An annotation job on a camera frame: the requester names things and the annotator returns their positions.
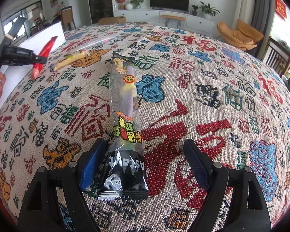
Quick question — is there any black clear Astart snack packet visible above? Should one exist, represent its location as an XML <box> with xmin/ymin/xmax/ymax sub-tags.
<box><xmin>97</xmin><ymin>52</ymin><xmax>149</xmax><ymax>200</ymax></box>

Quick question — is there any red snack packet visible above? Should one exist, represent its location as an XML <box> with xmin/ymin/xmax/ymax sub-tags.
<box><xmin>31</xmin><ymin>36</ymin><xmax>57</xmax><ymax>79</ymax></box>

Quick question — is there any white cardboard box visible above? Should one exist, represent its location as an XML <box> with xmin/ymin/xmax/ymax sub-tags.
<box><xmin>0</xmin><ymin>20</ymin><xmax>67</xmax><ymax>126</ymax></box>

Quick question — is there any brown dining chair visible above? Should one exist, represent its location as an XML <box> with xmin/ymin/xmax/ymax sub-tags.
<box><xmin>60</xmin><ymin>6</ymin><xmax>76</xmax><ymax>30</ymax></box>

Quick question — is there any patterned fu character blanket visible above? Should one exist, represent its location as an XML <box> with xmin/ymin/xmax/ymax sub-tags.
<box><xmin>0</xmin><ymin>24</ymin><xmax>290</xmax><ymax>231</ymax></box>

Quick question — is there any yellow cake slice packet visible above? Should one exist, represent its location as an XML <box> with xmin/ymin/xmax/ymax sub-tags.
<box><xmin>53</xmin><ymin>50</ymin><xmax>90</xmax><ymax>72</ymax></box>

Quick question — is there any dark display cabinet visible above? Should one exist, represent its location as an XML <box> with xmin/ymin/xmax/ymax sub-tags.
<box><xmin>86</xmin><ymin>0</ymin><xmax>114</xmax><ymax>25</ymax></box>

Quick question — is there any brown cardboard box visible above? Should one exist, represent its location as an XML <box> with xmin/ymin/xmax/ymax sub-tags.
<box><xmin>98</xmin><ymin>16</ymin><xmax>126</xmax><ymax>25</ymax></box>

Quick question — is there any red flower vase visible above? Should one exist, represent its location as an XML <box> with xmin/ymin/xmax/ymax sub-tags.
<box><xmin>115</xmin><ymin>0</ymin><xmax>126</xmax><ymax>10</ymax></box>

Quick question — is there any dark wooden chair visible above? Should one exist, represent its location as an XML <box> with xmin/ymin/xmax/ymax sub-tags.
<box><xmin>262</xmin><ymin>37</ymin><xmax>290</xmax><ymax>77</ymax></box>

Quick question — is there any orange lounge chair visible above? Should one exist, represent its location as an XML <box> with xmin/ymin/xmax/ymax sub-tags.
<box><xmin>217</xmin><ymin>19</ymin><xmax>264</xmax><ymax>51</ymax></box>

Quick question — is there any white tv cabinet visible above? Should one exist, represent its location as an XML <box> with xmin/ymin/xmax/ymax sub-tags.
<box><xmin>113</xmin><ymin>9</ymin><xmax>216</xmax><ymax>37</ymax></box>

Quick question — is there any green plant with white vase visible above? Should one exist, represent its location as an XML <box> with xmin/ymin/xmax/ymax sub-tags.
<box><xmin>125</xmin><ymin>0</ymin><xmax>145</xmax><ymax>10</ymax></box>

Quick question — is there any small wooden stool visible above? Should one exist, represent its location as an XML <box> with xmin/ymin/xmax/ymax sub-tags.
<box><xmin>160</xmin><ymin>15</ymin><xmax>185</xmax><ymax>29</ymax></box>

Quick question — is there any small potted plant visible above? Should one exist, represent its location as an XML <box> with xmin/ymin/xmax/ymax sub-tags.
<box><xmin>192</xmin><ymin>4</ymin><xmax>199</xmax><ymax>16</ymax></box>

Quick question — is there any green potted plant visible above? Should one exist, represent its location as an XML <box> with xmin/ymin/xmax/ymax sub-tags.
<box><xmin>200</xmin><ymin>2</ymin><xmax>220</xmax><ymax>20</ymax></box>

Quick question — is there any red window decoration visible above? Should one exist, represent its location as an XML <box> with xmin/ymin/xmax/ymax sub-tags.
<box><xmin>275</xmin><ymin>0</ymin><xmax>287</xmax><ymax>20</ymax></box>

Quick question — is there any grey curtain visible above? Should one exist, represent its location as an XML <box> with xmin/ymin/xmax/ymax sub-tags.
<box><xmin>252</xmin><ymin>0</ymin><xmax>275</xmax><ymax>60</ymax></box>

